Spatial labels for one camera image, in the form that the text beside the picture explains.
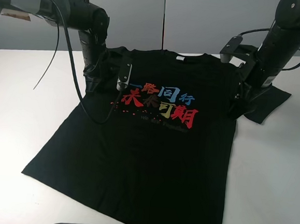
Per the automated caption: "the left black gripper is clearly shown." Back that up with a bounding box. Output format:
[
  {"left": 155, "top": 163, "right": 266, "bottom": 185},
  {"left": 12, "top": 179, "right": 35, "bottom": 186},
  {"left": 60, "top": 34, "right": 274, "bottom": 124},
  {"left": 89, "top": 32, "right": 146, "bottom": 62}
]
[{"left": 78, "top": 31, "right": 109, "bottom": 94}]

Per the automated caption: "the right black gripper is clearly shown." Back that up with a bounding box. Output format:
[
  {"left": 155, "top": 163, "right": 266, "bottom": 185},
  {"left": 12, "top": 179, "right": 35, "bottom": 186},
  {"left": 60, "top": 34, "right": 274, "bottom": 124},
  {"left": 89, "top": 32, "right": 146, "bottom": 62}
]
[{"left": 228, "top": 47, "right": 291, "bottom": 120}]

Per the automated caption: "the black printed t-shirt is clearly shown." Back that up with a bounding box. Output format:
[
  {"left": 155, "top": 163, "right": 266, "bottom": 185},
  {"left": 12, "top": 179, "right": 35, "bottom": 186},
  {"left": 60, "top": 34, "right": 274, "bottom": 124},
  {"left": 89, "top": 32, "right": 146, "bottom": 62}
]
[{"left": 17, "top": 39, "right": 295, "bottom": 224}]

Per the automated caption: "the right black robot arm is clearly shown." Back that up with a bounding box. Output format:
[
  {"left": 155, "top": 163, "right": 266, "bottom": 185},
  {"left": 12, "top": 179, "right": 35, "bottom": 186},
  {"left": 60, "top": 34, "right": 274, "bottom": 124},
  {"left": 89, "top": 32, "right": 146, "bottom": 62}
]
[{"left": 220, "top": 0, "right": 300, "bottom": 124}]

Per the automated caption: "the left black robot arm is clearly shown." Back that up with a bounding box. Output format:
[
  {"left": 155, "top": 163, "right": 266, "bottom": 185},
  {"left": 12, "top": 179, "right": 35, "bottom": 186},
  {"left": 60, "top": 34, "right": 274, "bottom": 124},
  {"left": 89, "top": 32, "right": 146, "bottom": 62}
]
[{"left": 0, "top": 0, "right": 109, "bottom": 93}]

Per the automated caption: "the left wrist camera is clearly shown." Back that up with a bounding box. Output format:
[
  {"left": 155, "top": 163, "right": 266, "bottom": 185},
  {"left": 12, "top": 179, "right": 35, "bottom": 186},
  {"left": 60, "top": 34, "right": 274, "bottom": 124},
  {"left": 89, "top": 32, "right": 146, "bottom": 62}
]
[{"left": 117, "top": 56, "right": 132, "bottom": 92}]

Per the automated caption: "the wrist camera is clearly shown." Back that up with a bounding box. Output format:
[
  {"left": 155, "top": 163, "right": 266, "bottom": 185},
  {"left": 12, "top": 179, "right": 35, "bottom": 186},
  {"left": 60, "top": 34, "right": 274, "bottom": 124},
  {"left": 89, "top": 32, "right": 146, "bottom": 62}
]
[
  {"left": 220, "top": 35, "right": 258, "bottom": 64},
  {"left": 117, "top": 56, "right": 132, "bottom": 92}
]

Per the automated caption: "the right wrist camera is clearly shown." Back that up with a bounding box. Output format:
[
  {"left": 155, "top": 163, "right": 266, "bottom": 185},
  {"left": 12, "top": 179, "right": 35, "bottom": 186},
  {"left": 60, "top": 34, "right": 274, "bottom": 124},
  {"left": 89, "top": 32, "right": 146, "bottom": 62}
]
[{"left": 220, "top": 35, "right": 258, "bottom": 64}]

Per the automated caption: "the right black cable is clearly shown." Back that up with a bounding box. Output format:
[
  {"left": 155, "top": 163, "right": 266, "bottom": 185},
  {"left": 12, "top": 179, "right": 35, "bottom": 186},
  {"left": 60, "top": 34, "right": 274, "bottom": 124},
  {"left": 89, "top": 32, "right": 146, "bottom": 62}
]
[{"left": 235, "top": 25, "right": 300, "bottom": 74}]

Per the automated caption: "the black cable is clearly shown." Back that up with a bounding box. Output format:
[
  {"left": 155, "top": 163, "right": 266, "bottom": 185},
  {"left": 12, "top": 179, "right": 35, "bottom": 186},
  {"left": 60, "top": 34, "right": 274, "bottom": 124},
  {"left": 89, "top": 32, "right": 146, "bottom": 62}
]
[
  {"left": 235, "top": 25, "right": 300, "bottom": 74},
  {"left": 26, "top": 0, "right": 131, "bottom": 126}
]

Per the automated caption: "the left black cable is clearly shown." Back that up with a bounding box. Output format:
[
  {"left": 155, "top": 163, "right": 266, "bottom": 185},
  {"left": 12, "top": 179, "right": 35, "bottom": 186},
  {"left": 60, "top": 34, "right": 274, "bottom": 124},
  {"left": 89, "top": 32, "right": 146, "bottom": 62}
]
[{"left": 26, "top": 0, "right": 131, "bottom": 126}]

